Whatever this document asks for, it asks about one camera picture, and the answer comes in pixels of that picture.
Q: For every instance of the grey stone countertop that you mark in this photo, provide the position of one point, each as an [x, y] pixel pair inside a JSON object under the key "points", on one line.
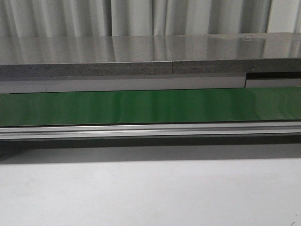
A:
{"points": [[74, 57]]}

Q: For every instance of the green conveyor belt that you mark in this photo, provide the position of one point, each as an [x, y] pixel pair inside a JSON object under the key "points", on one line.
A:
{"points": [[150, 106]]}

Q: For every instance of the white pleated curtain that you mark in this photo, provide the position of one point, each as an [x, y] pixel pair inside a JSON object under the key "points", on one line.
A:
{"points": [[51, 18]]}

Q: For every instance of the aluminium conveyor front rail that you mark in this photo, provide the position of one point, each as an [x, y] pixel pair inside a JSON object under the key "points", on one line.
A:
{"points": [[151, 130]]}

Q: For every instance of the white conveyor back rail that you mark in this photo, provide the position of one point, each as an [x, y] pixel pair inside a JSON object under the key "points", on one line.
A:
{"points": [[118, 84]]}

